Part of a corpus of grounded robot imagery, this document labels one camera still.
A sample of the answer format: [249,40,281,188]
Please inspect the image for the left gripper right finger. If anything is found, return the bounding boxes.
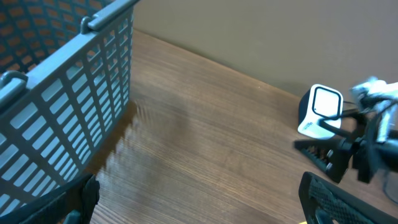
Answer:
[298,172,397,224]

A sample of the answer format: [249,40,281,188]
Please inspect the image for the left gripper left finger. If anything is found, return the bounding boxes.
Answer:
[1,174,100,224]

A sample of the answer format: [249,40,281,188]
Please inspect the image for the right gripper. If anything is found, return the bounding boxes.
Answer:
[294,111,397,183]

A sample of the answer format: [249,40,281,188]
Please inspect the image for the white barcode scanner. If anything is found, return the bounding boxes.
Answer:
[297,84,343,139]

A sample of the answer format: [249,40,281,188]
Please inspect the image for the grey plastic mesh basket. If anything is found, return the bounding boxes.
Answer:
[1,0,136,215]

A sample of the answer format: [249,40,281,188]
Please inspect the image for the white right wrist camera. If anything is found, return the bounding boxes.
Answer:
[350,77,397,143]

